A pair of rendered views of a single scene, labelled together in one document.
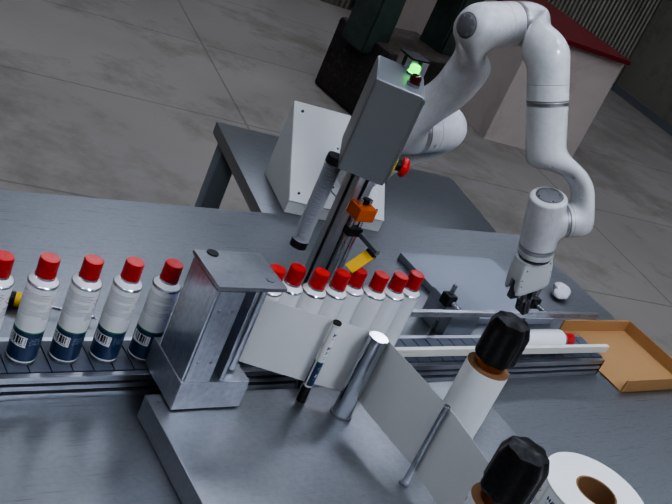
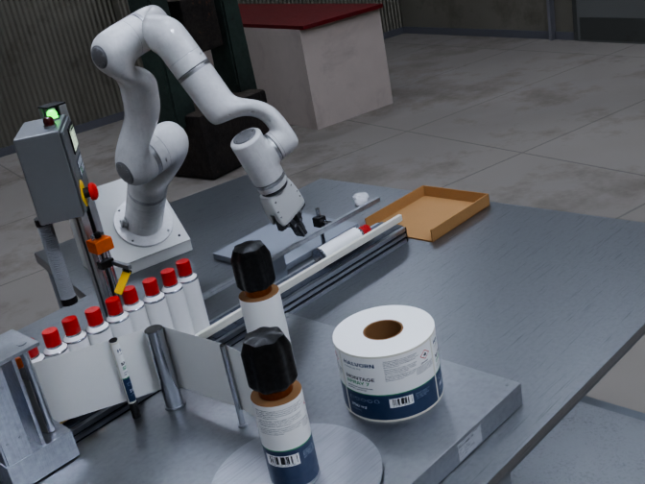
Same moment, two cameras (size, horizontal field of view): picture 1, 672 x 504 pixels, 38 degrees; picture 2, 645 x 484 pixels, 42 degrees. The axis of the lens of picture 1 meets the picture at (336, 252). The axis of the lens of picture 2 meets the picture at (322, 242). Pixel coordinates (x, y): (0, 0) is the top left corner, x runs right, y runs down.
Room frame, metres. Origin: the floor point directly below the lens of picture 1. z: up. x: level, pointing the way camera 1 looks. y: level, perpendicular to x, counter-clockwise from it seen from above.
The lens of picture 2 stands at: (0.04, -0.52, 1.82)
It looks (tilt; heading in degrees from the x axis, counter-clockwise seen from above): 22 degrees down; 0
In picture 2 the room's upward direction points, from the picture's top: 11 degrees counter-clockwise
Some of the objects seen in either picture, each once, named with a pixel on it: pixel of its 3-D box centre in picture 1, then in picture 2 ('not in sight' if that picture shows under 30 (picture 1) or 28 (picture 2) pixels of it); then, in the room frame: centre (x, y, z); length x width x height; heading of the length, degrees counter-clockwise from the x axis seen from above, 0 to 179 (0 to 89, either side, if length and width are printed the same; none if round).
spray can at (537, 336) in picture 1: (544, 339); (344, 243); (2.25, -0.57, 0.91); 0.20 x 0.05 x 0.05; 132
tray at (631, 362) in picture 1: (625, 354); (427, 211); (2.50, -0.85, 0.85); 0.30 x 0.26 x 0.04; 132
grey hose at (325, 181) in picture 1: (316, 201); (56, 260); (1.80, 0.08, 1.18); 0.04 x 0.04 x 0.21
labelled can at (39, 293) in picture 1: (35, 308); not in sight; (1.35, 0.42, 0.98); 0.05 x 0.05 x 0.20
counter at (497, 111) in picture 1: (483, 36); (274, 59); (8.22, -0.37, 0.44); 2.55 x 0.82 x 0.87; 31
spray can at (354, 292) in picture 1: (341, 310); (139, 327); (1.79, -0.06, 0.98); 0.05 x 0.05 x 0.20
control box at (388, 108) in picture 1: (382, 120); (55, 168); (1.82, 0.02, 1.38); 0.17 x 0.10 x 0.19; 7
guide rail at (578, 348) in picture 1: (459, 350); (269, 295); (2.00, -0.35, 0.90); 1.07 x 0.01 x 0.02; 132
